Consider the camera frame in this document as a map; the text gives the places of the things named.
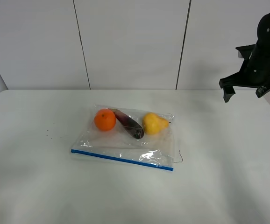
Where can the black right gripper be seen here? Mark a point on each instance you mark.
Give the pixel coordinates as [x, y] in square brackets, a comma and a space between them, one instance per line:
[254, 72]

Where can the clear blue-zip plastic bag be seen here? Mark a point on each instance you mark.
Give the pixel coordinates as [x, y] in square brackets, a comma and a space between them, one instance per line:
[156, 151]

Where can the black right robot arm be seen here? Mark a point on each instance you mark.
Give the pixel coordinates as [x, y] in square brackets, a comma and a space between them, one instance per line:
[263, 33]

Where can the yellow pear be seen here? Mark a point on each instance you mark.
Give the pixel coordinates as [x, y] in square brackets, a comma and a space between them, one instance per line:
[153, 123]

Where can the purple eggplant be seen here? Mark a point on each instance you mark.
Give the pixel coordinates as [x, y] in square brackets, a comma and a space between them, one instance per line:
[130, 125]

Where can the orange fruit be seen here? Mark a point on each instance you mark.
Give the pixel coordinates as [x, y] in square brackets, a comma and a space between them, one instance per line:
[105, 120]

